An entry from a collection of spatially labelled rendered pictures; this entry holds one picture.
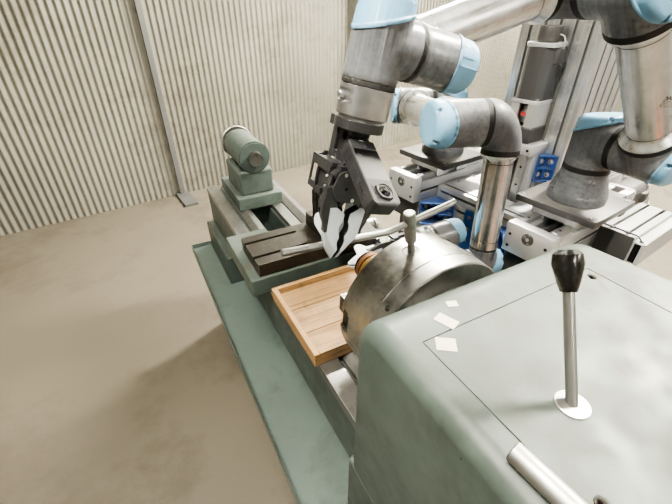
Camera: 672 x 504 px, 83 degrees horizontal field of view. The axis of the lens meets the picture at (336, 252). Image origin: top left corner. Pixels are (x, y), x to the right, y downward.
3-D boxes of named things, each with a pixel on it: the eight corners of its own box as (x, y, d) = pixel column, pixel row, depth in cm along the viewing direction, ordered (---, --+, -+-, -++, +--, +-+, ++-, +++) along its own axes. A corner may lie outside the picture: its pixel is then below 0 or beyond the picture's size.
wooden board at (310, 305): (428, 319, 109) (430, 308, 107) (315, 367, 95) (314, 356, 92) (371, 266, 131) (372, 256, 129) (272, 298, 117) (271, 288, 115)
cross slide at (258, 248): (378, 242, 133) (379, 231, 130) (260, 277, 116) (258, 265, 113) (352, 220, 146) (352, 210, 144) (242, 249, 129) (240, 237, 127)
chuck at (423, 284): (493, 344, 89) (508, 236, 70) (381, 416, 80) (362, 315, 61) (482, 334, 92) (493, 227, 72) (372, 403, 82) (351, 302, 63)
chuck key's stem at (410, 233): (413, 257, 74) (410, 207, 67) (420, 263, 72) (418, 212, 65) (404, 262, 73) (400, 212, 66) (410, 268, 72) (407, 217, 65)
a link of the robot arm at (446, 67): (443, 36, 61) (386, 17, 56) (494, 41, 52) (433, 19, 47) (426, 88, 64) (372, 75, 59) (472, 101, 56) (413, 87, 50)
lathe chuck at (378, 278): (481, 334, 92) (493, 227, 72) (372, 403, 82) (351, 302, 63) (455, 312, 98) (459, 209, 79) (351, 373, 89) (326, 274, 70)
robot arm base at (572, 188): (563, 182, 117) (574, 150, 111) (616, 200, 106) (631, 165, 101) (535, 194, 110) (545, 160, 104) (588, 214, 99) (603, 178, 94)
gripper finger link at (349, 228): (335, 242, 67) (347, 192, 63) (352, 259, 62) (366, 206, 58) (319, 243, 65) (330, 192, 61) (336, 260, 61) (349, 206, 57)
